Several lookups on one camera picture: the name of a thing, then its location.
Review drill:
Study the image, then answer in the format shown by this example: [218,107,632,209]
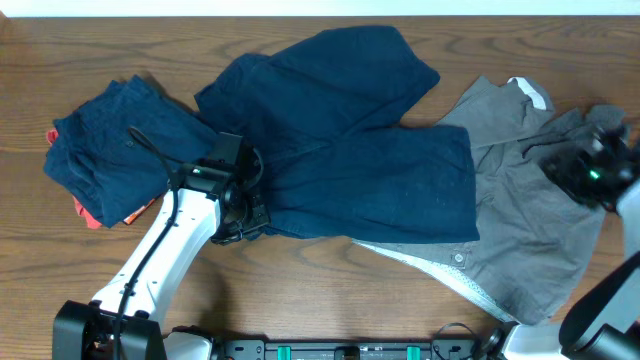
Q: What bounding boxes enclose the navy blue shorts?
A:
[195,25,479,244]

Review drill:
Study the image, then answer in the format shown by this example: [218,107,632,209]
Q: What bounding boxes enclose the black left camera cable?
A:
[110,125,201,360]

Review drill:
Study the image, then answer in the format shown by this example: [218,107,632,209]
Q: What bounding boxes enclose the folded red garment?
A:
[46,129,156,230]

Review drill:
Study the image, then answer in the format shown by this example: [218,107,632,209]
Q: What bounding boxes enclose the grey shorts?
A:
[362,76,625,325]

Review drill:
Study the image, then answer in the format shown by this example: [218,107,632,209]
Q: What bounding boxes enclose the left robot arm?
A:
[52,159,270,359]

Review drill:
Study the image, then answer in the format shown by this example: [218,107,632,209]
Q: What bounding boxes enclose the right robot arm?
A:
[480,125,639,360]

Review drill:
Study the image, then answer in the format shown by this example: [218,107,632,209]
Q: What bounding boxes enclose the folded navy shorts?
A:
[44,76,217,227]

